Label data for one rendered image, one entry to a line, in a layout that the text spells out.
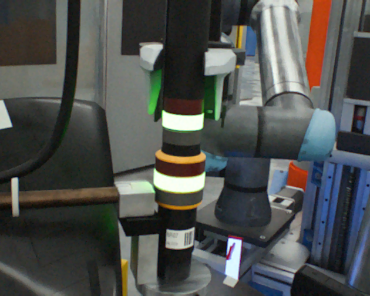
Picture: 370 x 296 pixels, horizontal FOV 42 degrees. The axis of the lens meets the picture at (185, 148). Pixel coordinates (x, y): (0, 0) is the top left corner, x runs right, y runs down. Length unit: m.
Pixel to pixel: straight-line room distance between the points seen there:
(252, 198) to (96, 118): 0.75
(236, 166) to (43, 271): 0.80
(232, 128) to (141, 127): 4.09
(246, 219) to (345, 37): 0.51
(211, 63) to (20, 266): 0.24
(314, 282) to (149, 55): 0.41
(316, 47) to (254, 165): 3.36
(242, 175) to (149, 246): 0.80
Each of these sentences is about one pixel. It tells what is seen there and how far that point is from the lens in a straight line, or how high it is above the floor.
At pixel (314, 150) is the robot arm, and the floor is 1.37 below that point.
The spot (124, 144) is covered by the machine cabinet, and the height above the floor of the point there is 0.32.
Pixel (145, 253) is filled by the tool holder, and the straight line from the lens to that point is 0.42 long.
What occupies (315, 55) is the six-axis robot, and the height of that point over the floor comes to 1.28.
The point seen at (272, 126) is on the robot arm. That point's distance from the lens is 0.66.
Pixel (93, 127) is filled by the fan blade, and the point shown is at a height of 1.42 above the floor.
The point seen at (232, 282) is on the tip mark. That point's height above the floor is 1.17.
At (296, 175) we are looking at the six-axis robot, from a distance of 4.48.
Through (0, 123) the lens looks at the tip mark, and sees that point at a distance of 0.50.
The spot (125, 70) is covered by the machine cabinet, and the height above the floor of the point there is 1.04.
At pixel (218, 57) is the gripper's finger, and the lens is 0.38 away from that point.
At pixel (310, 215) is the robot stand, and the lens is 1.37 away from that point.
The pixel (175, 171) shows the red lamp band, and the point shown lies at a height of 1.42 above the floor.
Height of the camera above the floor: 1.54
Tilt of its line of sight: 15 degrees down
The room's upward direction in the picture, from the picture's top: 4 degrees clockwise
